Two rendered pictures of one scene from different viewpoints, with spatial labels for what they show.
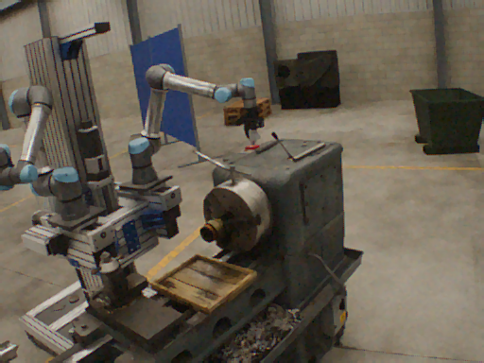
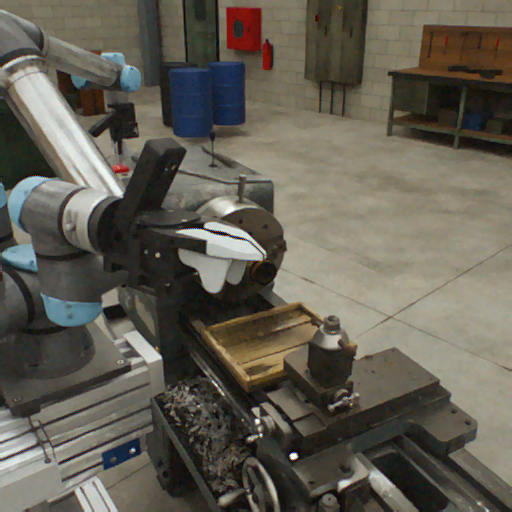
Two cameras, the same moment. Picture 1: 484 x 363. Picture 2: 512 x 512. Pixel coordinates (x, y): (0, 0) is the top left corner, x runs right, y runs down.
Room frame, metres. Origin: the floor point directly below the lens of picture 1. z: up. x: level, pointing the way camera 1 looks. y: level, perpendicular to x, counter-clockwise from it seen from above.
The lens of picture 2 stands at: (1.05, 1.57, 1.81)
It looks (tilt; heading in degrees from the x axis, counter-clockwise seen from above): 26 degrees down; 289
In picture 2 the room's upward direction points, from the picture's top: straight up
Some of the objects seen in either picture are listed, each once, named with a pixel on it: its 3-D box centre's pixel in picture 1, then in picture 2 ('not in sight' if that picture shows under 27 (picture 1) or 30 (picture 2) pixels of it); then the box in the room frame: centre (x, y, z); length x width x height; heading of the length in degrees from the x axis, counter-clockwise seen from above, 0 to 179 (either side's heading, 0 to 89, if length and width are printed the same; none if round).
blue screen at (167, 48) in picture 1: (157, 91); not in sight; (8.47, 1.49, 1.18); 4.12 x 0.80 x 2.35; 24
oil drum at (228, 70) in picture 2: not in sight; (226, 93); (4.55, -6.84, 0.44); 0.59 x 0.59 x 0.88
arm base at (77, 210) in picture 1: (73, 205); (51, 334); (1.74, 0.82, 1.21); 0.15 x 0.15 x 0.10
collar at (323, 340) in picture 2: (108, 264); (331, 334); (1.25, 0.52, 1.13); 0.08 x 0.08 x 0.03
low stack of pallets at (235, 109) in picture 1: (248, 111); not in sight; (9.98, -0.40, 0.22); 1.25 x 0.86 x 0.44; 156
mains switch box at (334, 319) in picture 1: (334, 303); not in sight; (1.79, -0.41, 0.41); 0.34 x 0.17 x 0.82; 138
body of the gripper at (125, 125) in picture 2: (252, 118); (121, 121); (2.13, -0.10, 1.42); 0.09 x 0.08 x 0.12; 48
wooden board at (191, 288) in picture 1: (202, 281); (277, 341); (1.46, 0.22, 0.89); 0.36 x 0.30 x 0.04; 48
